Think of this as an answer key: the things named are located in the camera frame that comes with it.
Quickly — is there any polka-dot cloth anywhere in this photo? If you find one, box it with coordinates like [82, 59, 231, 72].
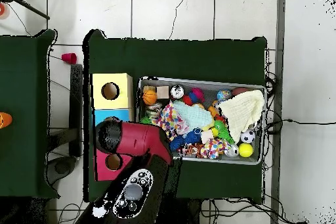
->
[151, 102, 190, 141]
[201, 137, 232, 160]

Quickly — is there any mint waffle cloth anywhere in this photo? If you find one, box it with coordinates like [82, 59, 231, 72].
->
[173, 100, 215, 131]

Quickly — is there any cream waffle cloth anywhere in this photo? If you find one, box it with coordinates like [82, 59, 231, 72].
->
[217, 89, 265, 143]

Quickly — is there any wooden box with three holes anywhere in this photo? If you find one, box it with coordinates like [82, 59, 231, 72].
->
[89, 72, 137, 182]

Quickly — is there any silver mesh bin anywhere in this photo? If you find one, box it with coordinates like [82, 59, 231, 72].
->
[136, 76, 267, 166]

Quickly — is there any wooden block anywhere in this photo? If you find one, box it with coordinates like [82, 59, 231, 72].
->
[156, 85, 170, 99]

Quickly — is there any orange toy basketball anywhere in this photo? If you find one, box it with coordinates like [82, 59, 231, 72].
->
[142, 89, 158, 106]

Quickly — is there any dark green table cloth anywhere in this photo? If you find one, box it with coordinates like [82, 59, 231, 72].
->
[83, 29, 268, 205]
[0, 29, 60, 199]

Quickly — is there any small soccer ball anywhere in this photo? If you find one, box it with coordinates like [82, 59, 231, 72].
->
[240, 128, 256, 144]

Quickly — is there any yellow ball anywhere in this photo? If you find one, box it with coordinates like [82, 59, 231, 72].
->
[238, 143, 254, 158]

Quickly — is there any red plastic cup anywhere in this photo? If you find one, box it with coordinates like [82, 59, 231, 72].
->
[61, 52, 78, 65]

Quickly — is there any orange object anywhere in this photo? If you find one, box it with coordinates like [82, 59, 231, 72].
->
[0, 112, 13, 129]

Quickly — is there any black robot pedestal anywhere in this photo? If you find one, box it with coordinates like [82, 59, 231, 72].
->
[162, 198, 203, 224]

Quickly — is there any black floor cable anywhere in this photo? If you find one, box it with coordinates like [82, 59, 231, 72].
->
[263, 118, 336, 136]

